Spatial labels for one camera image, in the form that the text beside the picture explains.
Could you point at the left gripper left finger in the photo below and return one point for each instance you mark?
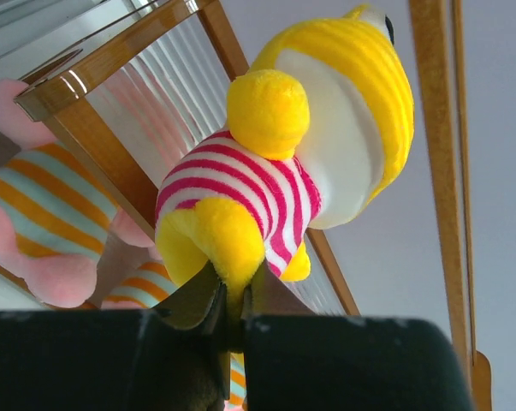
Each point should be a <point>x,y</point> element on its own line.
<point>169,357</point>

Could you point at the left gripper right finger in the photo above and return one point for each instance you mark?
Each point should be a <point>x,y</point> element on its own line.
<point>298,360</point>

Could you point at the pink plush face-down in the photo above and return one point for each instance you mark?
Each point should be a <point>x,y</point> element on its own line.
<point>150,284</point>

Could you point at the pink plush orange stripes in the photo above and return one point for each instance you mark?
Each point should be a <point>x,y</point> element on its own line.
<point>55,216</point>

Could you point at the yellow plush red stripes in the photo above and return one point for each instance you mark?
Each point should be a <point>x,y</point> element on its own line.
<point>320,124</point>

